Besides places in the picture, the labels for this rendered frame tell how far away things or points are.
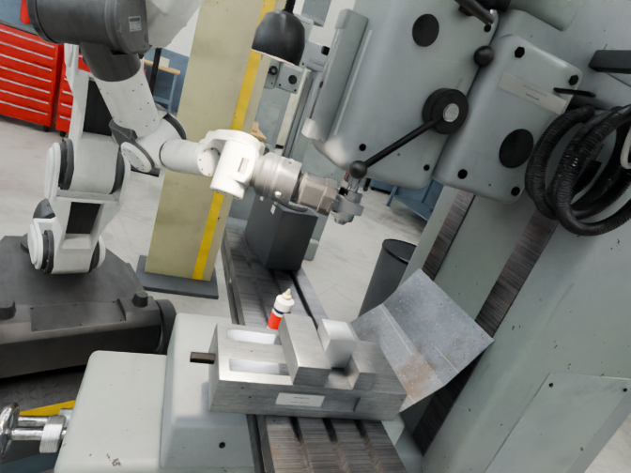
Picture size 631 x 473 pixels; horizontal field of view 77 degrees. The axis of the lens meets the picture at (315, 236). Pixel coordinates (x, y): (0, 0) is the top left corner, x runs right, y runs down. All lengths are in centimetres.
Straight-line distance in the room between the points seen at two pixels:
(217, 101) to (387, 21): 184
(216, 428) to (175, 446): 8
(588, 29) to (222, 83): 191
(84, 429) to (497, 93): 96
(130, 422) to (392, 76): 81
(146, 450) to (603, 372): 98
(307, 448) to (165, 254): 214
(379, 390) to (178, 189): 200
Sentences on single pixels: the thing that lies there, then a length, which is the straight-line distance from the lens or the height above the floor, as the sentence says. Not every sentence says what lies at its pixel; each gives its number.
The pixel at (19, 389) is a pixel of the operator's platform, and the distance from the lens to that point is 146.
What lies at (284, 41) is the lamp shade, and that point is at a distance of 60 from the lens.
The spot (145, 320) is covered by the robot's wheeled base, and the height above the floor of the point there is 59.
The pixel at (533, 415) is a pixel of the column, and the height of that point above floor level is 93.
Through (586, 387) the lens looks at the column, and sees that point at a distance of 113.
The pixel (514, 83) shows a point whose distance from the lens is 77.
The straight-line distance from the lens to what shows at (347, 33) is 72.
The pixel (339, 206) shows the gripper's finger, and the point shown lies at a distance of 77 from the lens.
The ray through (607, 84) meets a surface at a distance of 93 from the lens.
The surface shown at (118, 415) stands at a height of 70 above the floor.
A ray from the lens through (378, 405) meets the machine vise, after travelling 80.
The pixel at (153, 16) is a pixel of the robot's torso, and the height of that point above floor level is 144.
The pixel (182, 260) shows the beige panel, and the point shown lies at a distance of 274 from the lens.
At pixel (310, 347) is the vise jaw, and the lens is 72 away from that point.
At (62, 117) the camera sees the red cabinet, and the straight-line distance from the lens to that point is 547.
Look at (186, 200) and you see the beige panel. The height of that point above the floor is 57.
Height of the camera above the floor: 142
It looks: 19 degrees down
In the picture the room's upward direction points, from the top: 20 degrees clockwise
